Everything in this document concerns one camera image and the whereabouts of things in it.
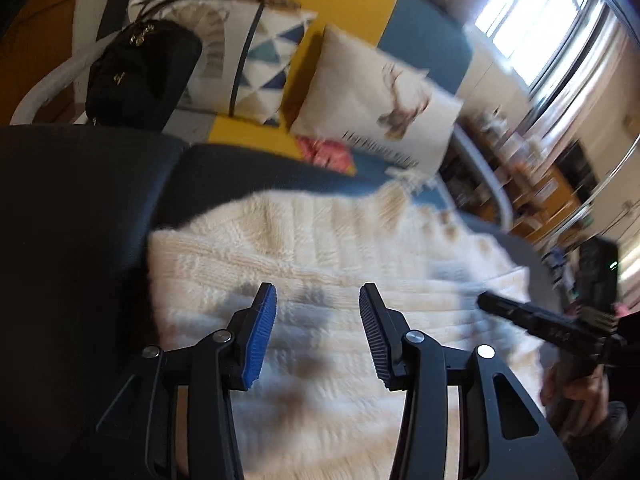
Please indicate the black handbag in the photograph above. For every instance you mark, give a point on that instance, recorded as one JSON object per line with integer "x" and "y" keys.
{"x": 135, "y": 75}

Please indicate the black television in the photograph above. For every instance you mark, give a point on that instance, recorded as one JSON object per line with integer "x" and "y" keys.
{"x": 580, "y": 165}

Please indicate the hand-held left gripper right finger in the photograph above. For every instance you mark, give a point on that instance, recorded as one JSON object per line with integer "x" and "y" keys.
{"x": 375, "y": 340}

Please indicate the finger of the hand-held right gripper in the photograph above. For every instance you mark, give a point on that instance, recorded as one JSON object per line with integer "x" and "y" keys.
{"x": 505, "y": 310}

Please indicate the metal pole stand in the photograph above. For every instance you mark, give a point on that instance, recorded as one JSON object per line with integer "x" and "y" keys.
{"x": 605, "y": 180}

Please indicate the white knitted sweater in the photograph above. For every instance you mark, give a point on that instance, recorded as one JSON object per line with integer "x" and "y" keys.
{"x": 325, "y": 260}

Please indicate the orange wooden wardrobe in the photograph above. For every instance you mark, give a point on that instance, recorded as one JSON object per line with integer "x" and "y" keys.
{"x": 35, "y": 30}

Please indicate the small white object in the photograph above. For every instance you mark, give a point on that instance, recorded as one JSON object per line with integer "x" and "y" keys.
{"x": 407, "y": 176}

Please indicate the red pink cloth item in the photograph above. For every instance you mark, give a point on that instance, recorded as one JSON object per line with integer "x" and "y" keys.
{"x": 325, "y": 152}

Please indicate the person's right hand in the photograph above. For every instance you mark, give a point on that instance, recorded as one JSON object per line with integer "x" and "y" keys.
{"x": 575, "y": 395}

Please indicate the wooden desk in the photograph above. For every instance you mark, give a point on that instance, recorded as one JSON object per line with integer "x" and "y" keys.
{"x": 550, "y": 195}

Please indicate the black leather bench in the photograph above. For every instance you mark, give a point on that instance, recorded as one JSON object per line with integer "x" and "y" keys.
{"x": 75, "y": 235}

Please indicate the deer print cushion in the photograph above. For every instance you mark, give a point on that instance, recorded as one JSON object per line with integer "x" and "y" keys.
{"x": 350, "y": 95}

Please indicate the window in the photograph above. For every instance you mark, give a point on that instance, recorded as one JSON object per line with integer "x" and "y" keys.
{"x": 530, "y": 20}

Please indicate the light curtain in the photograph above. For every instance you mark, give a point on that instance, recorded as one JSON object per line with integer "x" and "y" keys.
{"x": 590, "y": 105}

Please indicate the triangle pattern cushion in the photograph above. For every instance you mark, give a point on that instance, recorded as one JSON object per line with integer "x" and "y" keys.
{"x": 260, "y": 60}

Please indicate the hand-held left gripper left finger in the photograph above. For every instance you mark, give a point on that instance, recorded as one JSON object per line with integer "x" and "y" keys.
{"x": 260, "y": 340}

